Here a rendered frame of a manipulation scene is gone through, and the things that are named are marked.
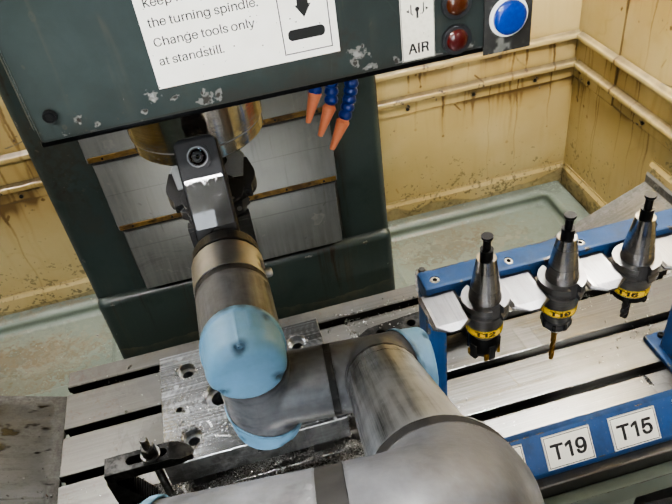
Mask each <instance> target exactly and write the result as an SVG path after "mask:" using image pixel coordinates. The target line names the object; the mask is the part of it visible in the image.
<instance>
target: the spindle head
mask: <svg viewBox="0 0 672 504"><path fill-rule="evenodd" d="M334 1H335V9H336V18H337V26H338V35H339V43H340V51H338V52H333V53H328V54H323V55H319V56H314V57H309V58H305V59H300V60H295V61H291V62H286V63H281V64H277V65H272V66H267V67H263V68H258V69H253V70H248V71H244V72H239V73H234V74H230V75H225V76H220V77H216V78H211V79H206V80H202V81H197V82H192V83H187V84H183V85H178V86H173V87H169V88H164V89H159V86H158V83H157V80H156V77H155V73H154V70H153V67H152V64H151V61H150V57H149V54H148V51H147V48H146V44H145V41H144V38H143V35H142V32H141V28H140V25H139V22H138V19H137V15H136V12H135V9H134V6H133V3H132V0H0V60H1V62H2V65H3V67H4V69H5V71H6V73H7V75H8V78H9V80H10V82H11V84H12V86H13V88H14V91H15V93H16V95H17V97H18V99H19V101H20V104H21V106H22V108H23V110H24V112H25V114H26V117H27V119H28V121H29V123H30V125H31V127H32V129H33V130H34V131H35V132H36V133H37V134H38V136H39V138H40V140H41V145H42V147H49V146H53V145H58V144H63V143H67V142H72V141H76V140H81V139H85V138H90V137H94V136H99V135H104V134H108V133H113V132H117V131H122V130H126V129H131V128H136V127H140V126H145V125H149V124H154V123H158V122H163V121H168V120H172V119H177V118H181V117H186V116H190V115H195V114H200V113H204V112H209V111H213V110H218V109H222V108H227V107H232V106H236V105H241V104H245V103H250V102H254V101H259V100H264V99H268V98H273V97H277V96H282V95H286V94H291V93H296V92H300V91H305V90H309V89H314V88H318V87H323V86H328V85H332V84H337V83H341V82H346V81H350V80H355V79H360V78H364V77H369V76H373V75H378V74H382V73H387V72H392V71H396V70H401V69H405V68H410V67H414V66H419V65H424V64H428V63H433V62H437V61H442V60H446V59H451V58H456V57H460V56H465V55H469V54H474V53H478V52H483V27H484V0H472V5H471V8H470V10H469V11H468V12H467V14H466V15H464V16H463V17H461V18H459V19H450V18H448V17H446V16H445V15H444V13H443V12H442V8H441V3H442V0H434V25H435V56H432V57H427V58H423V59H418V60H413V61H409V62H404V63H403V61H402V43H401V25H400V7H399V0H334ZM454 24H464V25H466V26H467V27H468V28H469V29H470V31H471V34H472V38H471V42H470V45H469V46H468V48H467V49H466V50H465V51H464V52H462V53H460V54H457V55H452V54H449V53H447V52H446V51H445V50H444V49H443V46H442V37H443V35H444V33H445V31H446V30H447V29H448V28H449V27H450V26H452V25H454Z"/></svg>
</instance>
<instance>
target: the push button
mask: <svg viewBox="0 0 672 504"><path fill-rule="evenodd" d="M526 18H527V9H526V7H525V5H524V4H523V3H522V2H520V1H519V0H508V1H505V2H504V3H502V4H501V5H500V6H499V7H498V9H497V10H496V12H495V14H494V19H493V23H494V27H495V29H496V30H497V31H498V32H499V33H501V34H503V35H511V34H514V33H516V32H517V31H518V30H520V29H521V28H522V26H523V25H524V23H525V21H526Z"/></svg>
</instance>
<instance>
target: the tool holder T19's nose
mask: <svg viewBox="0 0 672 504"><path fill-rule="evenodd" d="M540 319H541V323H542V326H543V327H545V328H546V329H548V330H549V331H550V332H553V333H559V332H562V331H566V330H567V329H568V328H569V327H570V325H571V324H572V318H571V317H569V318H565V319H556V318H552V317H549V316H547V315H545V314H544V313H543V312H541V315H540Z"/></svg>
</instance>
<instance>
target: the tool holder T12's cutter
mask: <svg viewBox="0 0 672 504"><path fill-rule="evenodd" d="M500 340H501V336H500V334H499V335H498V336H496V337H494V338H493V339H491V340H488V341H481V340H478V339H476V338H475V337H474V336H472V335H471V334H469V332H468V333H467V346H469V347H468V354H469V355H470V356H471V357H473V358H474V359H476V358H477V357H478V356H480V357H484V361H488V360H491V359H494V358H495V353H496V351H497V352H500Z"/></svg>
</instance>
